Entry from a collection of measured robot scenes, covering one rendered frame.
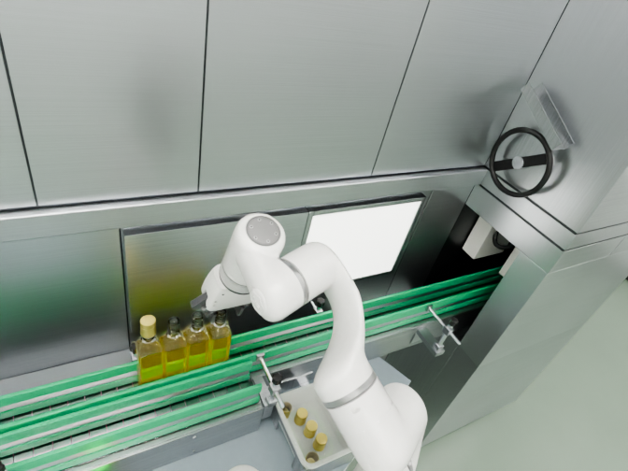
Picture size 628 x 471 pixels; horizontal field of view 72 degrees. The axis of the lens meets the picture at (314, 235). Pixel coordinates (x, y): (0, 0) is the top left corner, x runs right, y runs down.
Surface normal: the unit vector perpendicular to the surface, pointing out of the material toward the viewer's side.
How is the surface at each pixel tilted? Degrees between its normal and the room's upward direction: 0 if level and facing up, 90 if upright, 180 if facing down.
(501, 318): 90
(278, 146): 90
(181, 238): 90
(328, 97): 90
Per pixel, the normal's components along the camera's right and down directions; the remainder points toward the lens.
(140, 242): 0.45, 0.62
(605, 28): -0.87, 0.14
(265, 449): 0.21, -0.77
